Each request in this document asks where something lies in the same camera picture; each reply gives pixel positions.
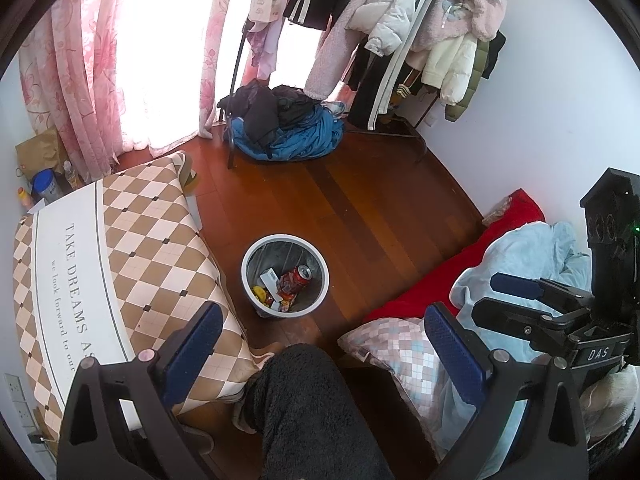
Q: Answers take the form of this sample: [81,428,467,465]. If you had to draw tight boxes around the blue lidded can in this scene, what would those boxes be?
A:
[31,169,63,204]

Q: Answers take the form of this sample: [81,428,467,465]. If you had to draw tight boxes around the white round trash bin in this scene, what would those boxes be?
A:
[241,234,331,321]

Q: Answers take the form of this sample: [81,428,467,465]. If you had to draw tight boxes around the white fluffy cloth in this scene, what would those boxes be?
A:
[580,367,638,446]

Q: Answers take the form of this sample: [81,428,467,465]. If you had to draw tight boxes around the narrow pink floral curtain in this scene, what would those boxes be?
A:
[199,0,236,141]

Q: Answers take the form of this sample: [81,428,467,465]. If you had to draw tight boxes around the black metal clothes rack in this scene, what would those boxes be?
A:
[227,10,428,168]

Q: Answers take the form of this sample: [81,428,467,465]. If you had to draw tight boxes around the light blue blanket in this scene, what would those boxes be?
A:
[440,220,593,461]

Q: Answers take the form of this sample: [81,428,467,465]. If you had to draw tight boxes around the checkered brown tablecloth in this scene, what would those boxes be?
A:
[12,150,276,441]

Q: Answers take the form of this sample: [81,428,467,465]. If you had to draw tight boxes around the olive green jacket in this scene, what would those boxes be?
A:
[444,40,491,123]

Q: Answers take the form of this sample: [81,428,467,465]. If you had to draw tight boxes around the black pants white stripe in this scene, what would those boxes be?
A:
[347,25,416,133]

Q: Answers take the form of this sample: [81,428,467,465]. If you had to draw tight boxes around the wide pink floral curtain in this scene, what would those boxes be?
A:
[19,0,136,183]

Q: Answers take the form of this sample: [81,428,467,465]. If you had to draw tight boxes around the cream puffer jacket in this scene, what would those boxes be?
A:
[421,35,478,106]

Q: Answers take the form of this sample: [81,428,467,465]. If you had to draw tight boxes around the person's leg dark fluffy pants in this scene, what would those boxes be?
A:
[240,344,396,480]

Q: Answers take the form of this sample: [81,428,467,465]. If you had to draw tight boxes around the purple hanging cloth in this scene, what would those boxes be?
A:
[247,20,281,81]

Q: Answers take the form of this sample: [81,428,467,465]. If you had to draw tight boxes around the red blanket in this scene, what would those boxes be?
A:
[362,188,546,326]

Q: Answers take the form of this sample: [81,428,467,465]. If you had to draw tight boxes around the red soda can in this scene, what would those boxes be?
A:
[279,265,313,300]

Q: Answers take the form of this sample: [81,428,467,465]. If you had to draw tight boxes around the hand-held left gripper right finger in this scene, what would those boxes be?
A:
[424,302,590,480]

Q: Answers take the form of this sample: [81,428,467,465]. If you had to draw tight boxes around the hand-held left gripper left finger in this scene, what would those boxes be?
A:
[56,301,224,480]

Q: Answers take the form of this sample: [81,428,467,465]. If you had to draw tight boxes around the pink fleece coat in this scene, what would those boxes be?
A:
[303,0,416,101]

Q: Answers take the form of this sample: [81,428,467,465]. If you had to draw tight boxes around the checkered pastel pillow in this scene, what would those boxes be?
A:
[337,317,451,431]

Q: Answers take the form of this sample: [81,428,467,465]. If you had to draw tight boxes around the blue jacket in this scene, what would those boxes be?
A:
[231,110,346,162]

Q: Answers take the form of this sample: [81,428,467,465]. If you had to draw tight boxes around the brown paper bag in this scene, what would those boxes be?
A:
[15,127,68,188]

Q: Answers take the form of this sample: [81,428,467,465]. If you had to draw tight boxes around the white power strip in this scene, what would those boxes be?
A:
[4,372,56,461]

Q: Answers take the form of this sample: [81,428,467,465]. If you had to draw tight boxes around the pink fluffy coat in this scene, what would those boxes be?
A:
[410,0,508,56]

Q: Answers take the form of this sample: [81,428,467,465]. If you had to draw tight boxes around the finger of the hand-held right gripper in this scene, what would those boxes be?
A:
[471,297,591,356]
[490,272,596,311]

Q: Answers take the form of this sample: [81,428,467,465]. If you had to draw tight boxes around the black garment pile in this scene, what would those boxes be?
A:
[217,79,321,143]

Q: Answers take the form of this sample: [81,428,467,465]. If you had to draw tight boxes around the white puffer jacket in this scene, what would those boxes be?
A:
[345,0,426,56]

